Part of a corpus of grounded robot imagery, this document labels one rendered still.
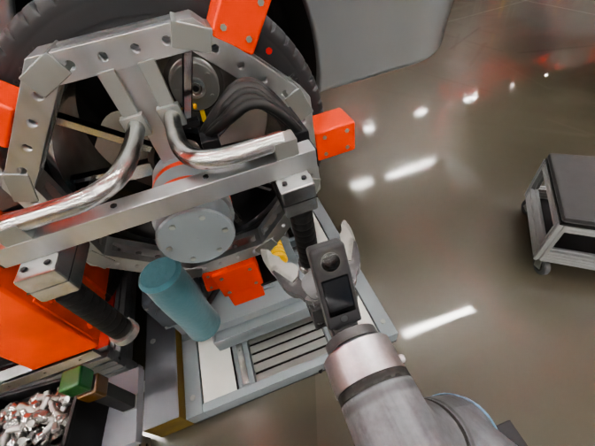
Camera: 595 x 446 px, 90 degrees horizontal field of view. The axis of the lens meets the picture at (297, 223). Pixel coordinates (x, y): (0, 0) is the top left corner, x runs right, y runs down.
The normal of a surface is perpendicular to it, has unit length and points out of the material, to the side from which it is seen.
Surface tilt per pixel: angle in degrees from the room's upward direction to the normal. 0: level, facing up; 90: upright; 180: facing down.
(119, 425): 0
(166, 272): 0
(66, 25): 90
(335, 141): 90
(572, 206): 0
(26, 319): 90
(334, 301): 59
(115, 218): 90
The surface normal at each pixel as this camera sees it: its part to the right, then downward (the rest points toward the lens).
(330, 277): 0.18, 0.22
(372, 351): 0.07, -0.73
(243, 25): 0.32, 0.66
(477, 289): -0.15, -0.67
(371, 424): -0.65, -0.37
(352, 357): -0.37, -0.57
